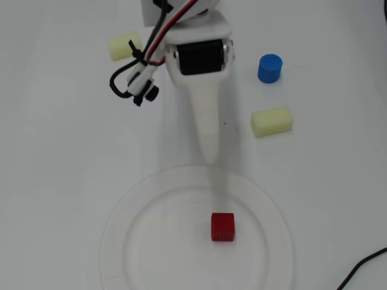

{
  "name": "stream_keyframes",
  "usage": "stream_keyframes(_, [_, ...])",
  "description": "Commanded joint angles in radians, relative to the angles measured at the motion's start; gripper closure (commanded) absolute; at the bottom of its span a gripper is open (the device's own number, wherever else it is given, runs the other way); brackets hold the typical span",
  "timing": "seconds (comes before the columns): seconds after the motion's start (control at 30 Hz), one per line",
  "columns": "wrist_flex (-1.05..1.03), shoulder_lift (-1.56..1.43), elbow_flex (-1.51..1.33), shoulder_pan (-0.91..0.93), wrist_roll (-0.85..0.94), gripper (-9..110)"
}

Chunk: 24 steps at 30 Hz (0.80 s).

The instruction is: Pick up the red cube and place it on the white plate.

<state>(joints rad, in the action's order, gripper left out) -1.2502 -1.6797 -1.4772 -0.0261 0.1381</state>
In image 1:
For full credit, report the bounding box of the small white wrist camera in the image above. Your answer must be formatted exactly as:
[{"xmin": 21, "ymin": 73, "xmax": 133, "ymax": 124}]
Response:
[{"xmin": 126, "ymin": 62, "xmax": 160, "ymax": 103}]

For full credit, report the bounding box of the white round plate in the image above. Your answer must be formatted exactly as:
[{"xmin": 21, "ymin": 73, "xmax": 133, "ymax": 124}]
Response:
[{"xmin": 99, "ymin": 164, "xmax": 296, "ymax": 290}]

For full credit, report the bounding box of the pale yellow foam block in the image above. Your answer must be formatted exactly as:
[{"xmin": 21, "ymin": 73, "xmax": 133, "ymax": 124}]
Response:
[
  {"xmin": 108, "ymin": 31, "xmax": 143, "ymax": 62},
  {"xmin": 250, "ymin": 105, "xmax": 294, "ymax": 138}
]

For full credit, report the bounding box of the blue lattice cylinder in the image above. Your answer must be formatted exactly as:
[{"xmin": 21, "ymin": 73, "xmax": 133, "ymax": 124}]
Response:
[{"xmin": 257, "ymin": 53, "xmax": 284, "ymax": 85}]

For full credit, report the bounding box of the black zip tie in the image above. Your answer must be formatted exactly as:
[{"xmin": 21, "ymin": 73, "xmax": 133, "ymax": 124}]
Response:
[{"xmin": 128, "ymin": 39, "xmax": 143, "ymax": 61}]

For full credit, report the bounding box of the thin black cable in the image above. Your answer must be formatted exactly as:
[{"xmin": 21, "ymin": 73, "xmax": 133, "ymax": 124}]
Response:
[{"xmin": 336, "ymin": 247, "xmax": 387, "ymax": 290}]

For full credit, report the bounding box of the red white black wire bundle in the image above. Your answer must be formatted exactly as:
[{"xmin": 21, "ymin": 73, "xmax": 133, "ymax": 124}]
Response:
[{"xmin": 141, "ymin": 0, "xmax": 200, "ymax": 66}]

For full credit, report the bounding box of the black camera cable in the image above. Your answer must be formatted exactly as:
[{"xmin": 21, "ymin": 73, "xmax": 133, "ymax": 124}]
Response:
[{"xmin": 109, "ymin": 59, "xmax": 143, "ymax": 100}]

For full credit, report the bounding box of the red lattice cube block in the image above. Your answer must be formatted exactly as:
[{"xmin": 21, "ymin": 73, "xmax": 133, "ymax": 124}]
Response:
[{"xmin": 210, "ymin": 212, "xmax": 235, "ymax": 242}]

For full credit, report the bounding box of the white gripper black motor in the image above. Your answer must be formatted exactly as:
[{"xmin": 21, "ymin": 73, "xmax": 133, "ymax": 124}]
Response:
[{"xmin": 164, "ymin": 11, "xmax": 236, "ymax": 166}]

